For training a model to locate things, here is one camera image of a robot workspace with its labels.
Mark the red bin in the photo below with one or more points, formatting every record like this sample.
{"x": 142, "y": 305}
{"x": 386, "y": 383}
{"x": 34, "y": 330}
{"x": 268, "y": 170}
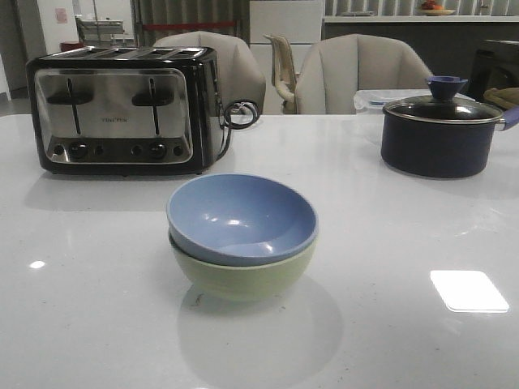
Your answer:
{"x": 70, "y": 45}

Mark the beige left dining chair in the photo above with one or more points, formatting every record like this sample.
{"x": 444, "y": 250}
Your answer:
{"x": 239, "y": 75}

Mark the glass pot lid blue knob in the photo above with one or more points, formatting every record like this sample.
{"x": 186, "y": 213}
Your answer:
{"x": 444, "y": 88}

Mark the cream plastic chair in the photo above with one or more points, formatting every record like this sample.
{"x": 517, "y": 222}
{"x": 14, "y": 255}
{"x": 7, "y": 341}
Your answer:
{"x": 284, "y": 78}

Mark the clear plastic food container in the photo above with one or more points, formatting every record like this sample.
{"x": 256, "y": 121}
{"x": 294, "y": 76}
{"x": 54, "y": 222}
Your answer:
{"x": 373, "y": 99}

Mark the green bowl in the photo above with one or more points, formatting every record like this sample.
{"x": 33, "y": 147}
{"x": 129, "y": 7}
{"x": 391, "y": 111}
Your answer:
{"x": 234, "y": 283}

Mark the black steel toaster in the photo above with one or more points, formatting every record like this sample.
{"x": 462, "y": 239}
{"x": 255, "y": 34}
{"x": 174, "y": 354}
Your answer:
{"x": 127, "y": 111}

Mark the beige dining chair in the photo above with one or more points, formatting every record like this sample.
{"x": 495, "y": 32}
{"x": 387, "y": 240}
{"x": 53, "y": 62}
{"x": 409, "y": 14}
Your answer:
{"x": 335, "y": 69}
{"x": 239, "y": 75}

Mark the blue bowl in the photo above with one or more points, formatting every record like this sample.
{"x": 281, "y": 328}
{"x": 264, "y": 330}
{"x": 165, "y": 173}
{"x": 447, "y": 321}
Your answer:
{"x": 235, "y": 219}

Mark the dark blue saucepan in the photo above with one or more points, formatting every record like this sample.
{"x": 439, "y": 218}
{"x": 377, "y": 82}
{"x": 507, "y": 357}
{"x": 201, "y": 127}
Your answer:
{"x": 440, "y": 149}

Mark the fruit plate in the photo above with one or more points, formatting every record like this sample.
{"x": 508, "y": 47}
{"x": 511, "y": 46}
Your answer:
{"x": 433, "y": 8}

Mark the dark appliance at right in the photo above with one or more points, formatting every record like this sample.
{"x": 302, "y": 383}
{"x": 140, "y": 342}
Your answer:
{"x": 495, "y": 65}

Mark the white cabinet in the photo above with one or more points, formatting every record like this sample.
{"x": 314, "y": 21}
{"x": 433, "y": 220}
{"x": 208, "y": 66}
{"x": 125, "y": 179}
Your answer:
{"x": 300, "y": 22}

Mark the beige right dining chair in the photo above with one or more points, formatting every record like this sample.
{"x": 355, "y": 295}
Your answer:
{"x": 335, "y": 69}

